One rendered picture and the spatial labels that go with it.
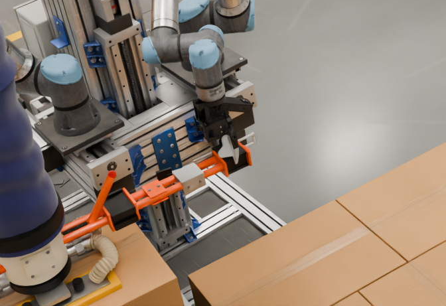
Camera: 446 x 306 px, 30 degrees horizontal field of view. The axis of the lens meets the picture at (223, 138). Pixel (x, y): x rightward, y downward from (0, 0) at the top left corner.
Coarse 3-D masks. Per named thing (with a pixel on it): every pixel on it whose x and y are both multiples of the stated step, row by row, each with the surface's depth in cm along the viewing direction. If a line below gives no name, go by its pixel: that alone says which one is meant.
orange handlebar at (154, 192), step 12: (204, 168) 233; (216, 168) 230; (156, 180) 229; (168, 180) 229; (144, 192) 227; (156, 192) 225; (168, 192) 226; (144, 204) 223; (84, 216) 222; (84, 228) 218; (96, 228) 219; (72, 240) 218
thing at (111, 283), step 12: (84, 276) 220; (108, 276) 219; (72, 288) 217; (84, 288) 216; (96, 288) 216; (108, 288) 216; (120, 288) 217; (36, 300) 216; (72, 300) 214; (84, 300) 214; (96, 300) 215
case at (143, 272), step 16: (112, 240) 234; (128, 240) 232; (144, 240) 231; (96, 256) 229; (128, 256) 227; (144, 256) 226; (160, 256) 225; (80, 272) 225; (128, 272) 222; (144, 272) 221; (160, 272) 220; (128, 288) 217; (144, 288) 216; (160, 288) 217; (176, 288) 219; (0, 304) 220; (16, 304) 219; (96, 304) 214; (112, 304) 214; (128, 304) 214; (144, 304) 216; (160, 304) 219; (176, 304) 222
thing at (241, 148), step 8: (240, 144) 235; (216, 152) 233; (240, 152) 232; (248, 152) 231; (216, 160) 233; (224, 160) 230; (232, 160) 230; (240, 160) 233; (248, 160) 233; (224, 168) 230; (232, 168) 233; (240, 168) 233
